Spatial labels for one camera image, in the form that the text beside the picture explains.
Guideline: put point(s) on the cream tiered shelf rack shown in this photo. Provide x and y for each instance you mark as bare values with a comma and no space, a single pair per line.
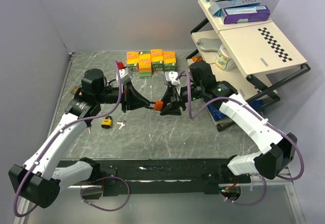
265,58

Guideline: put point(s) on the black headed keys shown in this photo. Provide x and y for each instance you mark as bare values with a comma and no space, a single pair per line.
89,130

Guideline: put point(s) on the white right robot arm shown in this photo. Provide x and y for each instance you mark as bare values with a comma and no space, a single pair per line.
275,148

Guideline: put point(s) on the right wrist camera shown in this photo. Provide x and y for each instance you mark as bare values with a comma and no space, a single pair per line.
170,77

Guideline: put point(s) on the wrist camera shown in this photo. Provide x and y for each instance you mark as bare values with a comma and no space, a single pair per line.
170,77
125,73

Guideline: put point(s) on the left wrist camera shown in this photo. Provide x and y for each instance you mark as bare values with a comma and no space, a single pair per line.
125,73

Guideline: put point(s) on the grey R.O.C.S. toothpaste box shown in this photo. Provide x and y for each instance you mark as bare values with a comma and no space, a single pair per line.
217,5

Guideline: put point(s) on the blue bag under shelf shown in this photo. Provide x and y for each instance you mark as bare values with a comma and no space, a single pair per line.
220,118

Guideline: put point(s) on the yellow padlock silver keys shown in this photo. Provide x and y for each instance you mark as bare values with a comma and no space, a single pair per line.
120,124

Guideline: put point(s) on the purple toothpaste box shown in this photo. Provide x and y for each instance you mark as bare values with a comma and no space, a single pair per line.
245,14

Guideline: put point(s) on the orange snack bag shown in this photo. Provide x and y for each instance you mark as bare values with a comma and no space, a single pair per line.
197,58

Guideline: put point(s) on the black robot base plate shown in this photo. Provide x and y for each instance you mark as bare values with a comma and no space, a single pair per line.
163,176

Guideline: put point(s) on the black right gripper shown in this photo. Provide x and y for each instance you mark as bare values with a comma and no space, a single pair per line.
171,96

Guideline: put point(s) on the aluminium rail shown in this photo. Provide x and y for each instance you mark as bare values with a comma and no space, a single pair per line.
229,193

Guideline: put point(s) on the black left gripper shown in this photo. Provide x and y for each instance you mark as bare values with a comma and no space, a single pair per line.
130,97

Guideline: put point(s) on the orange sponge pack stack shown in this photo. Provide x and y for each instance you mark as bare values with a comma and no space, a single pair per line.
145,63

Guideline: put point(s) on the orange padlock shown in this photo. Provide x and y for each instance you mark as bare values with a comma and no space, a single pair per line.
156,106

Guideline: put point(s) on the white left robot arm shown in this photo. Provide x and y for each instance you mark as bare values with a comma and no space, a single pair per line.
63,125

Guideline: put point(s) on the silver foil pouch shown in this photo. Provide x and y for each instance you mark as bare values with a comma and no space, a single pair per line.
209,45

